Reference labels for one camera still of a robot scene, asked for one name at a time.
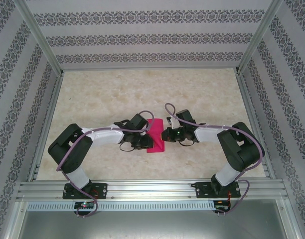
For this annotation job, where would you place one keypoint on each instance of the grey metal base sheet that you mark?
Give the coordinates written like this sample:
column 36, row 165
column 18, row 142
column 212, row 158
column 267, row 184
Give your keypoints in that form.
column 152, row 224

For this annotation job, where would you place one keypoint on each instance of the long aluminium mounting rail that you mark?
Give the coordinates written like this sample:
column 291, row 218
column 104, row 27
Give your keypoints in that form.
column 155, row 189

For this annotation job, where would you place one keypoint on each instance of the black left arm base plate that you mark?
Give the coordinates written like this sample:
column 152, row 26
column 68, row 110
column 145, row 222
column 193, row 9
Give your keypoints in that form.
column 100, row 190

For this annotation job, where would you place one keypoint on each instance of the magenta cloth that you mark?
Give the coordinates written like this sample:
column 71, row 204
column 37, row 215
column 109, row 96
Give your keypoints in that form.
column 157, row 127

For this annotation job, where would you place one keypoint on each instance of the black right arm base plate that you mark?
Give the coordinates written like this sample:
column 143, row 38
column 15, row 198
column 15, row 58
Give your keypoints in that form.
column 203, row 190

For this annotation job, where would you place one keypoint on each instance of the small circuit board green light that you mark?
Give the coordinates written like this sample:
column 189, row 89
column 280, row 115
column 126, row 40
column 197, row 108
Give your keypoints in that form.
column 84, row 204

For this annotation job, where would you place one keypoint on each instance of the aluminium side rail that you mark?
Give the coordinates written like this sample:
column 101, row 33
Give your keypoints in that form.
column 257, row 124
column 48, row 124

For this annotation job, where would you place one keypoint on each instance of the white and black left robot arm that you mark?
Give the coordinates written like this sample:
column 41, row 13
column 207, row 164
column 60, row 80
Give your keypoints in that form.
column 105, row 137

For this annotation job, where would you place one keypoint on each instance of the aluminium frame beam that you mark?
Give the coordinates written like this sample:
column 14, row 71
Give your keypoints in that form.
column 15, row 221
column 289, row 221

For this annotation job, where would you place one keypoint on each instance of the aluminium frame post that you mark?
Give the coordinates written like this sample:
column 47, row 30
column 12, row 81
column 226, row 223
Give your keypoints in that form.
column 259, row 37
column 40, row 39

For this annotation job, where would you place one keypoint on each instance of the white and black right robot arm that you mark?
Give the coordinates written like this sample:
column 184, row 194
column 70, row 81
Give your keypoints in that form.
column 207, row 134

